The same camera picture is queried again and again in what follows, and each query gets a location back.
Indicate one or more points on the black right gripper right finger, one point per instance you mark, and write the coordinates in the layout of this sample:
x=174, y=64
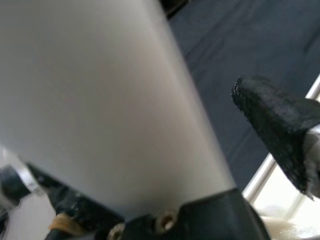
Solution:
x=275, y=125

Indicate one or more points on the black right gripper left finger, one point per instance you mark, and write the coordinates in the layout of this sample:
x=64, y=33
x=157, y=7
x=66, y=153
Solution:
x=75, y=207

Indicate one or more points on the white plastic table leg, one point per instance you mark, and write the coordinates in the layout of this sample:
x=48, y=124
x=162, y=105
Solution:
x=87, y=87

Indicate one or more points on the white plastic table top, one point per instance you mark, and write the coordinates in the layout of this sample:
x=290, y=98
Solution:
x=287, y=220

